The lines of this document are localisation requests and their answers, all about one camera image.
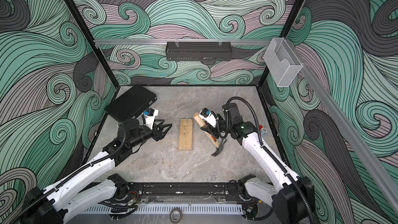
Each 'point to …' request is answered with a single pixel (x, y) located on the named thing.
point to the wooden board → (186, 135)
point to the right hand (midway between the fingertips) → (203, 124)
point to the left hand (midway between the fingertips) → (168, 121)
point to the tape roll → (180, 217)
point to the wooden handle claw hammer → (218, 145)
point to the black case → (132, 103)
